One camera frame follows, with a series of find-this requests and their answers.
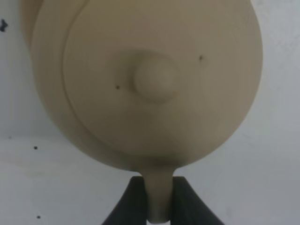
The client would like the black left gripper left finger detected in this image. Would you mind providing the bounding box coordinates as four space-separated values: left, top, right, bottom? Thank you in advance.
102 176 148 225

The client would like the beige teapot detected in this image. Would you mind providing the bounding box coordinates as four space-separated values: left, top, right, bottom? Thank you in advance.
30 0 263 224

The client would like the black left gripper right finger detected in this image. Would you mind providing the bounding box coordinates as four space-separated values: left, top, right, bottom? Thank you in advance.
170 176 224 225

